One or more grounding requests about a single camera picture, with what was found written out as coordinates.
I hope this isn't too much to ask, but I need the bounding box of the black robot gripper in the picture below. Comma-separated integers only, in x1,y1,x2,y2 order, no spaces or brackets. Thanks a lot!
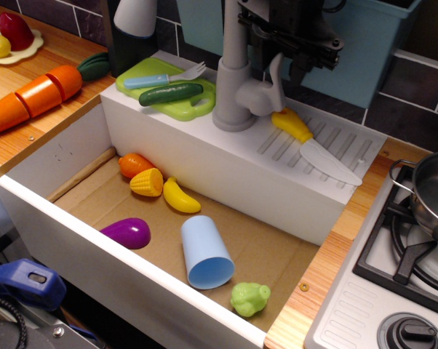
239,0,345,86

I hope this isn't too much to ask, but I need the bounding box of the grey toy faucet with lever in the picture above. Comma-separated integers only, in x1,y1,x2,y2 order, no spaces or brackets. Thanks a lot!
212,1,286,132

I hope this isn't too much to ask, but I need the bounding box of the green plastic cutting board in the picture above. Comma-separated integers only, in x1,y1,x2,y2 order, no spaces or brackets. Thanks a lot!
116,57,216,121

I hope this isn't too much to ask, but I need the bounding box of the green toy cucumber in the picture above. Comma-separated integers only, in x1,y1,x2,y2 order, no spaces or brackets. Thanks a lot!
138,83,204,106

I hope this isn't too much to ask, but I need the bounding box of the yellow toy banana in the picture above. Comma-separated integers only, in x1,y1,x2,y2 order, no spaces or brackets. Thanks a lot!
163,177,202,214

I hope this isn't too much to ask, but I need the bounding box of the yellow toy corn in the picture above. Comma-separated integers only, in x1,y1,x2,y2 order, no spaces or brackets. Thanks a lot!
130,168,164,197

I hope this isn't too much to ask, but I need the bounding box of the orange toy carrot half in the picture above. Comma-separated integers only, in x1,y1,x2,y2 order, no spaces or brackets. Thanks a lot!
118,153,155,179

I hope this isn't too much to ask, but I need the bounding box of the white toy sink basin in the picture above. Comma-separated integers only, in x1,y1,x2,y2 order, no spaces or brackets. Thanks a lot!
0,84,385,348

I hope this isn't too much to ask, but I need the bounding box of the steel pot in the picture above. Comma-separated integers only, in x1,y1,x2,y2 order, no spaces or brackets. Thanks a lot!
389,152,438,241

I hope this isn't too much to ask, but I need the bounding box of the light blue plastic cup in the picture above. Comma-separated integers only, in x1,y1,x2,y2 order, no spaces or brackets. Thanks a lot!
180,215,235,290

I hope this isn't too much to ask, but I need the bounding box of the purple toy eggplant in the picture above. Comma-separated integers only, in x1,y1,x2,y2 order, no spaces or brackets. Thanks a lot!
100,217,151,249

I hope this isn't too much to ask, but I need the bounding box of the large orange wooden carrot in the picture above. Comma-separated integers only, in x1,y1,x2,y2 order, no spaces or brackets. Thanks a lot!
0,52,110,133

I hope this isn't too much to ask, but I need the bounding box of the light green toy vegetable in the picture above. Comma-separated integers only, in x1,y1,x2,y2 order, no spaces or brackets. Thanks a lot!
230,282,271,318

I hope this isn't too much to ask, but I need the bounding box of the red toy fruit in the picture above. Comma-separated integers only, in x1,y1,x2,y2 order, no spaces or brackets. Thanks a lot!
0,12,35,52

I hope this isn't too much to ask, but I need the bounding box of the cream scalloped plate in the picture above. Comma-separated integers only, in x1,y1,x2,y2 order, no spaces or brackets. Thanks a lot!
0,29,44,65

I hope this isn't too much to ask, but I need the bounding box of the black stove grate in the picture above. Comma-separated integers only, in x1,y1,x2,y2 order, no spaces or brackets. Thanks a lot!
353,165,438,313

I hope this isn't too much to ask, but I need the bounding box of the black stove knob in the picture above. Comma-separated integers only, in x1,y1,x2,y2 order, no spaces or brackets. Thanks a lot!
378,314,438,349

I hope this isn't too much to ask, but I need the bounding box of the blue clamp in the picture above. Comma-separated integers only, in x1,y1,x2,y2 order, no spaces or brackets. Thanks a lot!
0,259,67,311

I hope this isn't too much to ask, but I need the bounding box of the yellow handled toy knife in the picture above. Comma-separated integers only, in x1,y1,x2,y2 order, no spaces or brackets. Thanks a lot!
271,108,362,186

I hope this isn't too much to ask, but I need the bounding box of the teal wall bin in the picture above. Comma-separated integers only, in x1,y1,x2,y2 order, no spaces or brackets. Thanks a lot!
178,1,421,108

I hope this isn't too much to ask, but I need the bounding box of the blue handled grey fork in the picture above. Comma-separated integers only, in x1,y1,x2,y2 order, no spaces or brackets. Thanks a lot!
124,62,207,89

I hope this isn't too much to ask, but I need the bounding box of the black braided cable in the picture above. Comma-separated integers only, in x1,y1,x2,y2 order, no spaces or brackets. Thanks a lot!
0,294,28,349

